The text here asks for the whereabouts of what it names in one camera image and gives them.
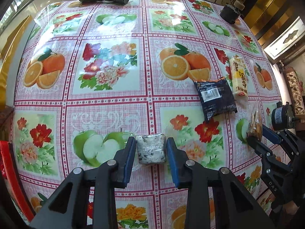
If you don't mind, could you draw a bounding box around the small black jar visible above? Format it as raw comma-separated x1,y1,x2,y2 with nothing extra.
220,0,245,24

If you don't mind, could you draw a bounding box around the floral fruit vinyl tablecloth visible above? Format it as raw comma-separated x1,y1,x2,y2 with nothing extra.
11,0,281,219

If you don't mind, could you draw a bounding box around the white red snack bar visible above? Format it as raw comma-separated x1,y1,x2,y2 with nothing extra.
229,55,248,99

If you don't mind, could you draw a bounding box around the black white cookie snack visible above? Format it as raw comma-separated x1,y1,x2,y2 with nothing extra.
136,133,166,165

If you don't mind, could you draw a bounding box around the red plastic chair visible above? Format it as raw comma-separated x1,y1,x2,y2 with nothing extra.
1,141,35,221

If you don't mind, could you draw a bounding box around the clear nut snack bag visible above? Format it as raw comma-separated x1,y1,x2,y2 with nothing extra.
247,106,263,141

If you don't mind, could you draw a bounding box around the yellow wooden chair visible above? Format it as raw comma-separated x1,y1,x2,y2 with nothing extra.
1,15,34,111

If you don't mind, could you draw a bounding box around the black snack packet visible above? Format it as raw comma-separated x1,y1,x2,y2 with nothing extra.
193,77,237,122

